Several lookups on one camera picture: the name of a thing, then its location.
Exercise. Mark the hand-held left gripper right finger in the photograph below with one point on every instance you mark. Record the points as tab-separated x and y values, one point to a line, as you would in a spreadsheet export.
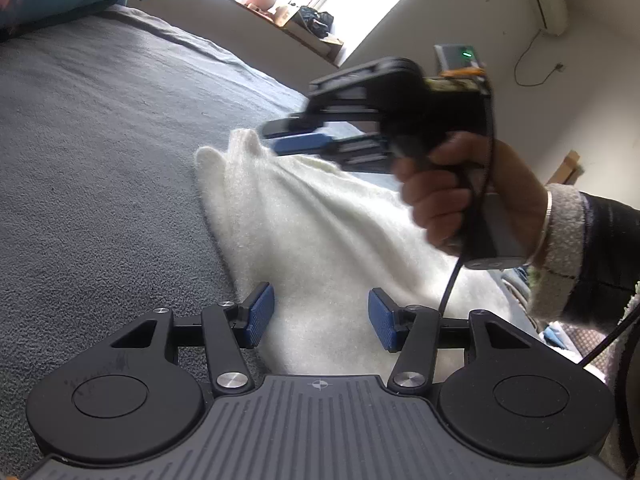
382	317

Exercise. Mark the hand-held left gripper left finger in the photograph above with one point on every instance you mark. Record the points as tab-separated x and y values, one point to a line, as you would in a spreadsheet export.
260	312

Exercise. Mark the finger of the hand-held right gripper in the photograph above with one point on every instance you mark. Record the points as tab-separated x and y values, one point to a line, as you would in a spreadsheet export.
302	144
300	125

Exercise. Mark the cream fuzzy deer sweater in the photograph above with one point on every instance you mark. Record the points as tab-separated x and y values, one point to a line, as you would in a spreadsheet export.
310	240

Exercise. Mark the person's right hand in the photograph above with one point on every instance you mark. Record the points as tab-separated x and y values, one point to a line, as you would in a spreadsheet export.
435	200

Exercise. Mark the cardboard box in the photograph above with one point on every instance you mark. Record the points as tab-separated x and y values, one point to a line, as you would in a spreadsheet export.
327	45

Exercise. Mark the bright window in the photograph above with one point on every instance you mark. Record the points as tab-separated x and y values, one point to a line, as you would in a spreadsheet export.
390	0

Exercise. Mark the wooden windowsill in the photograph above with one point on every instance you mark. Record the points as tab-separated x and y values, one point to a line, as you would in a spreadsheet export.
230	2

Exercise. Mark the light blue folded cloth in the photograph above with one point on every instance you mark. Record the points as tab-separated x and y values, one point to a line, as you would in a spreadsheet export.
557	335

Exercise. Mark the wooden board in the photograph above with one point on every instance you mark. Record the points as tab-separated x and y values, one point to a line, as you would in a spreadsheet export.
565	167

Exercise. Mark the grey bed blanket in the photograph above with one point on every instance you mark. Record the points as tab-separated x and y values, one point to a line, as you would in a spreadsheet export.
100	160

